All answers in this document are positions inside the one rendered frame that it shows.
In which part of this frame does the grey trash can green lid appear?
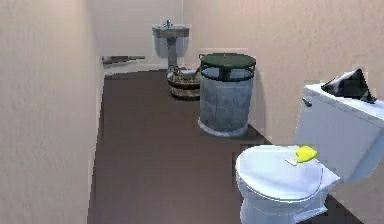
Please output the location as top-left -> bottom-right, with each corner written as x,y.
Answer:
197,52 -> 257,138

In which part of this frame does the yellow sponge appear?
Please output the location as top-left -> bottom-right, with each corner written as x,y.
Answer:
285,145 -> 319,166

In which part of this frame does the white toilet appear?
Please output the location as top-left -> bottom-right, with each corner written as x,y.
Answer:
235,83 -> 384,224

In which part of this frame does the black folded cloth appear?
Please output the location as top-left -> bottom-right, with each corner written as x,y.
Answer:
320,68 -> 378,104

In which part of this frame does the grey pedestal sink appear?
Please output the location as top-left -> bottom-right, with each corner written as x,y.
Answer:
151,19 -> 190,70

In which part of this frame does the brown door handle bar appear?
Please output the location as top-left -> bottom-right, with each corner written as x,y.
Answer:
101,55 -> 146,65

